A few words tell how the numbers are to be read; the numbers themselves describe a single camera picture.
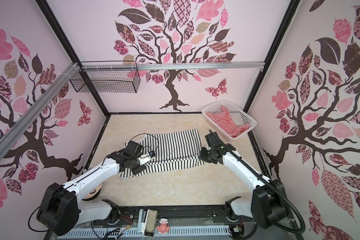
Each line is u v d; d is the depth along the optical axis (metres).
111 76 0.95
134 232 0.70
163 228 0.68
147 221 0.70
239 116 1.11
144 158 0.75
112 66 0.90
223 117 1.17
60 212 0.40
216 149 0.62
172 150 0.98
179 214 0.75
